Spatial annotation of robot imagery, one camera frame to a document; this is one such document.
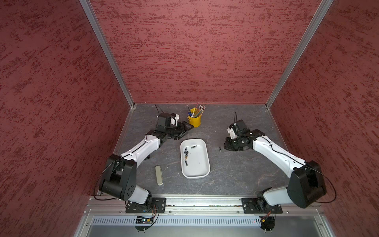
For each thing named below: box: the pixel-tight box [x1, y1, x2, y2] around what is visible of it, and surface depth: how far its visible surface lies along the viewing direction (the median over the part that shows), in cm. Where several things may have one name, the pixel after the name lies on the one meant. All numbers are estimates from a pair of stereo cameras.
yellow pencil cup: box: [187, 114, 202, 128], surface depth 103 cm
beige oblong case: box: [154, 165, 164, 187], surface depth 82 cm
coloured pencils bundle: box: [186, 102, 206, 119], surface depth 102 cm
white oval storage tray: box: [180, 138, 211, 180], surface depth 92 cm
